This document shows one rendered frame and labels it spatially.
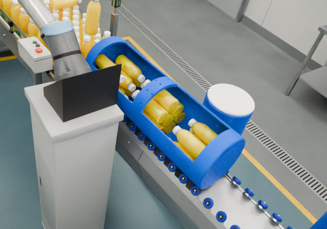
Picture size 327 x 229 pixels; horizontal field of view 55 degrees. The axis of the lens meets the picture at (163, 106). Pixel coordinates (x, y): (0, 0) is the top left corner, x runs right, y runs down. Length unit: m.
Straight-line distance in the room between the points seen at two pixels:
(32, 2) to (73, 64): 0.35
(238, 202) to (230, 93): 0.66
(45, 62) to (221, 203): 1.14
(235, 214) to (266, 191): 1.45
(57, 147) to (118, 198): 1.20
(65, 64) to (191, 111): 0.66
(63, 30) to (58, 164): 0.56
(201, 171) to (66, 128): 0.55
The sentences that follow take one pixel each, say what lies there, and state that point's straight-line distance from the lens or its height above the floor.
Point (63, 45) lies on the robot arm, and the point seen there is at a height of 1.40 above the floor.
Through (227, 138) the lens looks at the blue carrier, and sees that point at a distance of 1.29.
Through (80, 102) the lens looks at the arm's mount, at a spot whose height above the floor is 1.23.
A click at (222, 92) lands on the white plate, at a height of 1.04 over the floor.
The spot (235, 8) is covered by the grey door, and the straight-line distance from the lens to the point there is 5.52.
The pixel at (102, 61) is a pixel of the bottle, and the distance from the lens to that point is 1.69.
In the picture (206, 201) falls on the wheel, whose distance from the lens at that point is 1.40.
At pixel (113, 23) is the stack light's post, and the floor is 1.03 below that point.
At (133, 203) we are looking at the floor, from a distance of 2.47.
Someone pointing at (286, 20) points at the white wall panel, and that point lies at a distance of 5.02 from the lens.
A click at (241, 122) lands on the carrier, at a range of 1.80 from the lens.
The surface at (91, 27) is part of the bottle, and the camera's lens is 1.74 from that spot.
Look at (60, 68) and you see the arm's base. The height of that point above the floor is 1.33.
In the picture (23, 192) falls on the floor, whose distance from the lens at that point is 2.53.
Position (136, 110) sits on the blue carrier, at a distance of 1.45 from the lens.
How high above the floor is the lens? 2.09
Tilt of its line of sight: 40 degrees down
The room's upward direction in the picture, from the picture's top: 14 degrees clockwise
